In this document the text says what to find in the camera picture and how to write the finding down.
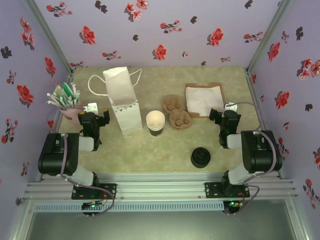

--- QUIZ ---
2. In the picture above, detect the small controller circuit board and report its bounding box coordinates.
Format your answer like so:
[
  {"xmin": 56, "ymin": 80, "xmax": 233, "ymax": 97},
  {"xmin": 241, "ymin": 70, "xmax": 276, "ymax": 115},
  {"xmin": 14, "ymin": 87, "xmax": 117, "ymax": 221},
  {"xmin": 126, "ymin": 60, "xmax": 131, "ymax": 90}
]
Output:
[
  {"xmin": 223, "ymin": 199, "xmax": 245, "ymax": 215},
  {"xmin": 81, "ymin": 201, "xmax": 106, "ymax": 215}
]

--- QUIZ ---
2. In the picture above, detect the pink straw holder cup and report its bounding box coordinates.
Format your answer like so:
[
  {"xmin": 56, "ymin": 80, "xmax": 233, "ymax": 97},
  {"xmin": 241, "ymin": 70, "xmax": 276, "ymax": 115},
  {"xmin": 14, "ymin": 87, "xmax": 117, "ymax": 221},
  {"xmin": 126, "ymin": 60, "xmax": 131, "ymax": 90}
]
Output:
[{"xmin": 59, "ymin": 101, "xmax": 85, "ymax": 127}]

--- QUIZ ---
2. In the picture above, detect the white paper napkin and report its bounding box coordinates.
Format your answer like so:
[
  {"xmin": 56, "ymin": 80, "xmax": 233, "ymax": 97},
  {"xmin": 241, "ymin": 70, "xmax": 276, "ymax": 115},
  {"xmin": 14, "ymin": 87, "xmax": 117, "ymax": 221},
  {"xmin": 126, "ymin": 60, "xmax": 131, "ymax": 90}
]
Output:
[{"xmin": 186, "ymin": 86, "xmax": 225, "ymax": 117}]

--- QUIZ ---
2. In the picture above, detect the grey slotted cable duct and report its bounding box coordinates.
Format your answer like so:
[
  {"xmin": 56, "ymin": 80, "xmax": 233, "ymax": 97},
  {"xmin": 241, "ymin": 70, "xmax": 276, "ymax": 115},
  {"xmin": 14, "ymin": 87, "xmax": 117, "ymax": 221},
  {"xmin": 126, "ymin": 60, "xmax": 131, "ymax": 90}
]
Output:
[{"xmin": 33, "ymin": 201, "xmax": 225, "ymax": 213}]

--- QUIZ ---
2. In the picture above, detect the printed white paper gift bag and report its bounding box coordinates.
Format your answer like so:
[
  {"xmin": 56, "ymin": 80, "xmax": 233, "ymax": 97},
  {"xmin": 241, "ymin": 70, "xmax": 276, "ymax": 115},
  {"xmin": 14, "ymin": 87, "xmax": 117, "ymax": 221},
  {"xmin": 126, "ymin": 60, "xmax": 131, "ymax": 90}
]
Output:
[{"xmin": 87, "ymin": 66, "xmax": 144, "ymax": 136}]

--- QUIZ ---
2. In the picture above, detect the grey right arm cable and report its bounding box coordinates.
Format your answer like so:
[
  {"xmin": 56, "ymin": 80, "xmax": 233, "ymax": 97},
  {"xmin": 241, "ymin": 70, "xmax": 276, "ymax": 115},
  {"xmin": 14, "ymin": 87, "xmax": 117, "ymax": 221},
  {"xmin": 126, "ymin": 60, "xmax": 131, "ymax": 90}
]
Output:
[{"xmin": 224, "ymin": 101, "xmax": 278, "ymax": 216}]

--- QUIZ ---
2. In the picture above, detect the brown pulp cup carrier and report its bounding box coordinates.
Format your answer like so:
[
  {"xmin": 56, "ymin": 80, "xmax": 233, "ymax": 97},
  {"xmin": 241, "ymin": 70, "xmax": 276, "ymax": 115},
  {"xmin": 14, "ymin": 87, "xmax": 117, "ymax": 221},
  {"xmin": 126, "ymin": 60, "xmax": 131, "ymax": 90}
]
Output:
[{"xmin": 161, "ymin": 95, "xmax": 192, "ymax": 131}]

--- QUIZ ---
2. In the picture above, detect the aluminium frame post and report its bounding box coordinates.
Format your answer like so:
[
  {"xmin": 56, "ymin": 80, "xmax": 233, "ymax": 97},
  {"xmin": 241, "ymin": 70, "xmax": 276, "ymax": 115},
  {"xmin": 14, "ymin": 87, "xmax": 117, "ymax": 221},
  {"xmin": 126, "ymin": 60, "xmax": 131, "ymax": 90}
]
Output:
[
  {"xmin": 246, "ymin": 0, "xmax": 293, "ymax": 73},
  {"xmin": 24, "ymin": 0, "xmax": 75, "ymax": 76}
]

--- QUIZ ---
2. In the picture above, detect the grey left arm cable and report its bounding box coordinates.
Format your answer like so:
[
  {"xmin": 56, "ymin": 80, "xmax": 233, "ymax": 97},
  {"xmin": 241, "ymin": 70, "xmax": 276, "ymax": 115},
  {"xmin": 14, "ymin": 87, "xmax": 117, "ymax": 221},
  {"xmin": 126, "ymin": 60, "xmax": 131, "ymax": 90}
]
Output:
[{"xmin": 47, "ymin": 109, "xmax": 116, "ymax": 219}]

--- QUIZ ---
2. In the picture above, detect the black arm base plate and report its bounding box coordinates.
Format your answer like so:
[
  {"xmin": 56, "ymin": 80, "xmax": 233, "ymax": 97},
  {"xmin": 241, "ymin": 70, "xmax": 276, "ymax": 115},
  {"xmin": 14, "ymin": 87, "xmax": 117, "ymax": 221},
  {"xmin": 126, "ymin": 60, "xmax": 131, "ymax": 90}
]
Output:
[
  {"xmin": 71, "ymin": 183, "xmax": 118, "ymax": 201},
  {"xmin": 204, "ymin": 181, "xmax": 251, "ymax": 200}
]

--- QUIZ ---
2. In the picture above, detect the black paper coffee cup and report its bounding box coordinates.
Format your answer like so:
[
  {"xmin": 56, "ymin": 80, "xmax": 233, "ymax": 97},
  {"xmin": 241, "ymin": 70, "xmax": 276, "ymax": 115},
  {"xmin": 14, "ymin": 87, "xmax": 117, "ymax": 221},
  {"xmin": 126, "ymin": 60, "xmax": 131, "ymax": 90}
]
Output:
[{"xmin": 148, "ymin": 126, "xmax": 165, "ymax": 138}]

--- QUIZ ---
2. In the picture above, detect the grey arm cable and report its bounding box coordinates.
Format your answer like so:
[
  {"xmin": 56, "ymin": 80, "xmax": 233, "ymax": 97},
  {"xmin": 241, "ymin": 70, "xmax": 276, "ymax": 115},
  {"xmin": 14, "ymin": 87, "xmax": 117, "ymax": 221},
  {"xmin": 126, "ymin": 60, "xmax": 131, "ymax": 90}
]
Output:
[
  {"xmin": 224, "ymin": 101, "xmax": 278, "ymax": 216},
  {"xmin": 47, "ymin": 109, "xmax": 116, "ymax": 219}
]

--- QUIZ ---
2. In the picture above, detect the brown cardboard napkin tray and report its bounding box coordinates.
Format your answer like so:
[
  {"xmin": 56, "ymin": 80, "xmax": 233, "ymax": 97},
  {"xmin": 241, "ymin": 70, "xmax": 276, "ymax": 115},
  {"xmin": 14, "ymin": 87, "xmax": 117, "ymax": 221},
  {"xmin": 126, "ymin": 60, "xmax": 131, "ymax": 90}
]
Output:
[{"xmin": 184, "ymin": 83, "xmax": 227, "ymax": 118}]

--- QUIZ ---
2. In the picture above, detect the white paper coffee cup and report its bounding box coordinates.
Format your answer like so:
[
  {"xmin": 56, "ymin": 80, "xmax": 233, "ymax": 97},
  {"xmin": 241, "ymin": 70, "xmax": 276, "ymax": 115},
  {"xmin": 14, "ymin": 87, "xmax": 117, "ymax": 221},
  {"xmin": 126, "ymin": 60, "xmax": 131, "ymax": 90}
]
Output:
[{"xmin": 146, "ymin": 110, "xmax": 166, "ymax": 127}]

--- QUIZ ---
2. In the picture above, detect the aluminium lower frame rail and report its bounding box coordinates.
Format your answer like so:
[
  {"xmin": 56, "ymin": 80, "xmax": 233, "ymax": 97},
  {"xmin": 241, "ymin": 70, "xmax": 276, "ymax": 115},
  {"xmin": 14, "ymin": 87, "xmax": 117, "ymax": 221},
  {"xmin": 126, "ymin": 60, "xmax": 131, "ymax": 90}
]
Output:
[
  {"xmin": 9, "ymin": 198, "xmax": 36, "ymax": 240},
  {"xmin": 284, "ymin": 199, "xmax": 311, "ymax": 240}
]

